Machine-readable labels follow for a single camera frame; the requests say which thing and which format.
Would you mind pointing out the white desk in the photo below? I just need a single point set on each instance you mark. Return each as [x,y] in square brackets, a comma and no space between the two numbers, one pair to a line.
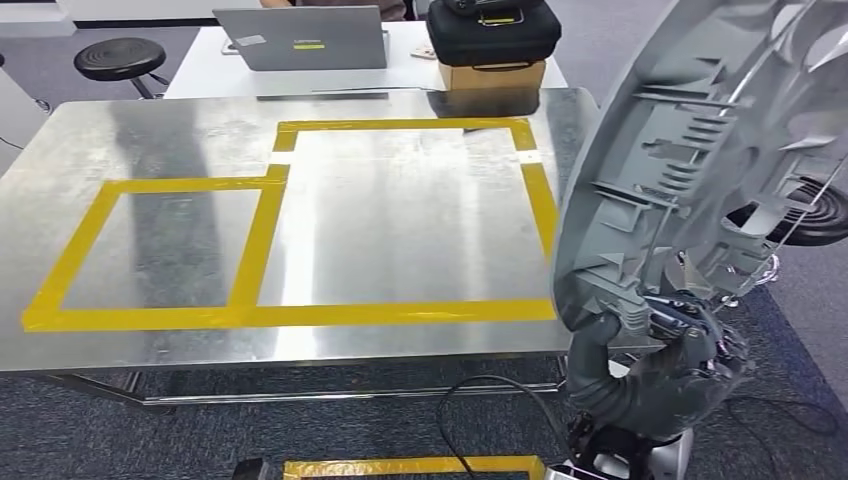
[199,79]

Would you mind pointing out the cardboard box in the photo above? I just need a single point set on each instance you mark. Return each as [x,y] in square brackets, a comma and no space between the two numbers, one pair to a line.
[490,76]

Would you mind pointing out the grey laptop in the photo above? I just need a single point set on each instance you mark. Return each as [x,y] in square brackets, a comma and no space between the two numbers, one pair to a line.
[298,40]

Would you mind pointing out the black round stool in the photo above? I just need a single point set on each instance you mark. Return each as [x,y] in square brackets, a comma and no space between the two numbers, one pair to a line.
[119,58]
[821,218]

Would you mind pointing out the yellow tape outline on bench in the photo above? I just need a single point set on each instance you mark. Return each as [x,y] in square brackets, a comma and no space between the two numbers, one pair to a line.
[397,314]

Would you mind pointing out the black carrying case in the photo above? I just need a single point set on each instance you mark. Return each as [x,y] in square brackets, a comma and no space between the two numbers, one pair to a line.
[493,40]

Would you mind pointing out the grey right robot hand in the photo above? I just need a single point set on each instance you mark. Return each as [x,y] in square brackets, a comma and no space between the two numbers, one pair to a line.
[682,391]

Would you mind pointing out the white side table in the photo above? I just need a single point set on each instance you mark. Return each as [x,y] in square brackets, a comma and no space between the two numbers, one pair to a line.
[20,119]

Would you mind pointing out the small white desk item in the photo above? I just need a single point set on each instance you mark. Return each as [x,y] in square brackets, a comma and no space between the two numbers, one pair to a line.
[230,46]

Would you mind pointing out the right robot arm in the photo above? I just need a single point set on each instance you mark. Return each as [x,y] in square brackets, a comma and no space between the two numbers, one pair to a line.
[599,414]

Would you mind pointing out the steel workbench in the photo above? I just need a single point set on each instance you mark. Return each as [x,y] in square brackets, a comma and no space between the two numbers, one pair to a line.
[199,132]

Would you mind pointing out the grey plastic wheel cover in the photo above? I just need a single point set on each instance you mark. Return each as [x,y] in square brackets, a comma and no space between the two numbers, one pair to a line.
[629,132]

